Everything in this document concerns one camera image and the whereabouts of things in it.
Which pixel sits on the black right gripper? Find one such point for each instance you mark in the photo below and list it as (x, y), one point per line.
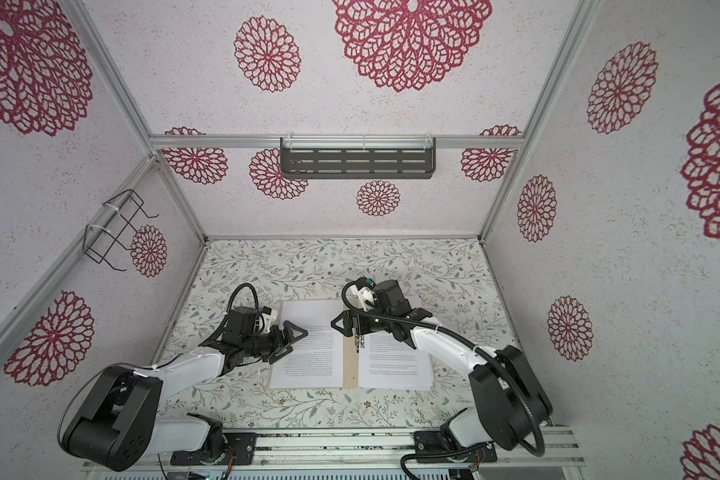
(351, 324)

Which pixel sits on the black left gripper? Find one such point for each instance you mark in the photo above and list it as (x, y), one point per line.
(280, 344)

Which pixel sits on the beige paper folder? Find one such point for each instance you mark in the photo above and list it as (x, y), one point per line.
(350, 361)

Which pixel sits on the white printed paper sheet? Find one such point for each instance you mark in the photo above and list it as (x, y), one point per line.
(316, 360)

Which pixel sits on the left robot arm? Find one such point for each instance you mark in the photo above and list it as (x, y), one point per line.
(118, 422)

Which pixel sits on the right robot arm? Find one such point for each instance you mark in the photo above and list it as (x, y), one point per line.
(509, 405)

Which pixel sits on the metal folder clip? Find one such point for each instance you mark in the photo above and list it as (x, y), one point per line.
(360, 342)

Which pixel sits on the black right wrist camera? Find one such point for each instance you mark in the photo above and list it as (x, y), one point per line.
(386, 298)

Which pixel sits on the aluminium front rail frame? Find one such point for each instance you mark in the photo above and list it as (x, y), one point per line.
(383, 448)

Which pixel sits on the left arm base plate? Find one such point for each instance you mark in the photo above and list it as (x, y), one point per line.
(219, 447)

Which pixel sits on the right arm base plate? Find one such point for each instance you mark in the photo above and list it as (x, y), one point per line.
(437, 447)

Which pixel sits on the grey slotted wall shelf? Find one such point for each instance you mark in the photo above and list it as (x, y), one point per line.
(358, 160)

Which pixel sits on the black wire wall rack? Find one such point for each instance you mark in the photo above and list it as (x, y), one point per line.
(100, 239)

